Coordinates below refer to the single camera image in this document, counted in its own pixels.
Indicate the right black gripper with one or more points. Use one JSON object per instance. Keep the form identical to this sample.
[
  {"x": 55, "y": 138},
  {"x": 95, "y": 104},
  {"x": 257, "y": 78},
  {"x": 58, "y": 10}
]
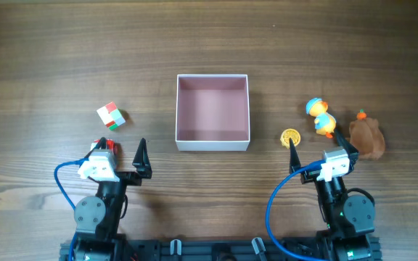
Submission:
[{"x": 313, "y": 176}]

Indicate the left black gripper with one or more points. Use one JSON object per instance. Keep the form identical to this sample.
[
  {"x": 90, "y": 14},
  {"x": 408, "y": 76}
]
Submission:
[{"x": 133, "y": 178}]

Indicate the red toy truck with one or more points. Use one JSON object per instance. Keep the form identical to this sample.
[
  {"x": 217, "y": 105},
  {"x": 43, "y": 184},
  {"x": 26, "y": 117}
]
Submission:
[{"x": 108, "y": 144}]

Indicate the yellow duck toy blue hat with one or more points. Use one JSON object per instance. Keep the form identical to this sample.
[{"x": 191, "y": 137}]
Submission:
[{"x": 324, "y": 122}]

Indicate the yellow round gear toy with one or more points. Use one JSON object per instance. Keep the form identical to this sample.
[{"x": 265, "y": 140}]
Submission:
[{"x": 289, "y": 135}]

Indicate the colourful puzzle cube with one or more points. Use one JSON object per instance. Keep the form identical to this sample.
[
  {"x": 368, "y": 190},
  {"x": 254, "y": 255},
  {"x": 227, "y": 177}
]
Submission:
[{"x": 111, "y": 116}]

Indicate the brown plush capybara toy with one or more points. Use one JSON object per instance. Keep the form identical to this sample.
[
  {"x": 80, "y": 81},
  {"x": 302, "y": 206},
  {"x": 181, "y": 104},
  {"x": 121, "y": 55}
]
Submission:
[{"x": 366, "y": 136}]

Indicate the pink white box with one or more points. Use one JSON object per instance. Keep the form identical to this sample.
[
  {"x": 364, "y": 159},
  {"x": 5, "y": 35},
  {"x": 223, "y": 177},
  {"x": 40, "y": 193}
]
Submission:
[{"x": 212, "y": 112}]

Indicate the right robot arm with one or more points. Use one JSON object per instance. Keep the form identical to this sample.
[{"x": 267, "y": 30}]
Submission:
[{"x": 349, "y": 214}]

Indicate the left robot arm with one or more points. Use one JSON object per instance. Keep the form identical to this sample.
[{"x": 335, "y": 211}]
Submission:
[{"x": 97, "y": 217}]

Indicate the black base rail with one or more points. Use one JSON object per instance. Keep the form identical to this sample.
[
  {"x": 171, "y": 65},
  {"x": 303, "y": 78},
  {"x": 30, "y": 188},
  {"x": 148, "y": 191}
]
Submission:
[{"x": 254, "y": 249}]

